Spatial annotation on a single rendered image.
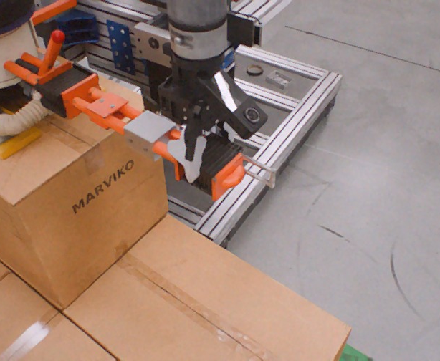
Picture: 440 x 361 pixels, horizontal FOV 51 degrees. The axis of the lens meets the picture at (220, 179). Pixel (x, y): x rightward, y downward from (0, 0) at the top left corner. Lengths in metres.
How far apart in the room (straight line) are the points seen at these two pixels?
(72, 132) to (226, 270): 0.53
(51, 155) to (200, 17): 0.54
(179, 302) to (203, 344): 0.13
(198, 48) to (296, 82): 1.93
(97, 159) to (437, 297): 1.44
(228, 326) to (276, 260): 0.81
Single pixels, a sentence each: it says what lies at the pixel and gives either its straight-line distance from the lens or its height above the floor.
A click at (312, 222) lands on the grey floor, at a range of 2.10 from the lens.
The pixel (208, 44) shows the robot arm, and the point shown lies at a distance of 0.61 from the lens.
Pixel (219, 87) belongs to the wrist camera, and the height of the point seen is 1.24.
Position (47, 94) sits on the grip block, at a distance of 0.94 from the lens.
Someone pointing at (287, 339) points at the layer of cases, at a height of 0.54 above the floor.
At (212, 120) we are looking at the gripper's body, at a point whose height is 1.17.
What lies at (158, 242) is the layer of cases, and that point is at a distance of 1.33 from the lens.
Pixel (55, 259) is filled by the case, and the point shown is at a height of 0.73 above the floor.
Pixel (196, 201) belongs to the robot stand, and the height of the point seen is 0.21.
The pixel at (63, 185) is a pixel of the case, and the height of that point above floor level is 0.90.
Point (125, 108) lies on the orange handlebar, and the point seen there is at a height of 1.08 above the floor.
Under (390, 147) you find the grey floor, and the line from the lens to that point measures 2.56.
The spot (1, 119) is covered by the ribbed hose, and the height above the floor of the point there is 1.02.
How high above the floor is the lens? 1.60
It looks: 46 degrees down
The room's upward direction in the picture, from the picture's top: straight up
